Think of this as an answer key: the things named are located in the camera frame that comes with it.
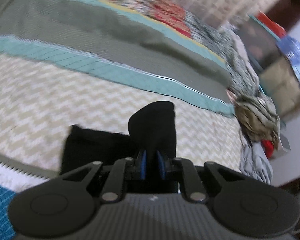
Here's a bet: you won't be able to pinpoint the black pants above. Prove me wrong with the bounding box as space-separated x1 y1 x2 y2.
60 101 177 174

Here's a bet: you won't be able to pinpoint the black white patterned blanket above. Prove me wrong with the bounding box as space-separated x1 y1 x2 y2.
185 11 260 96

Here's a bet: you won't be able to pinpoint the blue patterned bag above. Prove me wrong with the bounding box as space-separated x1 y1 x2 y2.
276 35 300 84

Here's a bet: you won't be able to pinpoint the patterned bedsheet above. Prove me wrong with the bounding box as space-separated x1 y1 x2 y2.
0 0 242 239

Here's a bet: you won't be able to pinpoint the grey crumpled garment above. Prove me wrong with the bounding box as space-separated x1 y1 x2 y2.
239 134 274 184

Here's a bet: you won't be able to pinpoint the red cloth item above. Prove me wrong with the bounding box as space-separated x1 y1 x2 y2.
261 140 275 159

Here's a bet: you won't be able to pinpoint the striped crumpled cloth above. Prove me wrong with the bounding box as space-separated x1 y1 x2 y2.
226 90 280 150

